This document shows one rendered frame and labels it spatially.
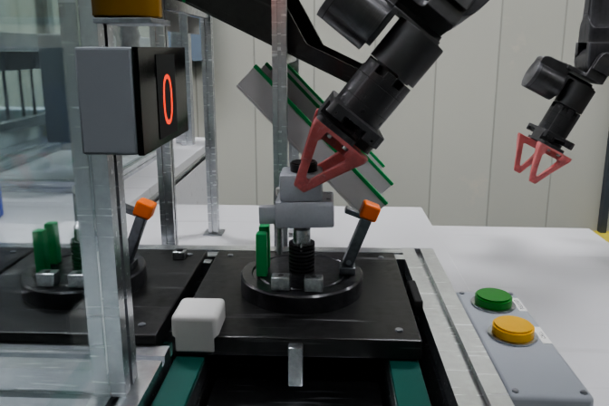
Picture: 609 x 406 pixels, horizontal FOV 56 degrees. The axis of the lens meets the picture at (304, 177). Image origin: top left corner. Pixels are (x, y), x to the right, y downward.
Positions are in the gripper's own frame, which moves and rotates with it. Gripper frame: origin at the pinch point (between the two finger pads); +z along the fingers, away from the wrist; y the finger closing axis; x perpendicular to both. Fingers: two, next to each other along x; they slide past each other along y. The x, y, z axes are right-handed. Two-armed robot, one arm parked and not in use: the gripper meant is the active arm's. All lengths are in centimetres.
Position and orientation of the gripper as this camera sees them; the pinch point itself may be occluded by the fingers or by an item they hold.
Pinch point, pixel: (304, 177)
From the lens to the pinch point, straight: 62.9
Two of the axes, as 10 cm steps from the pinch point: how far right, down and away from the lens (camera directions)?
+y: -0.4, 2.4, -9.7
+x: 7.8, 6.1, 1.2
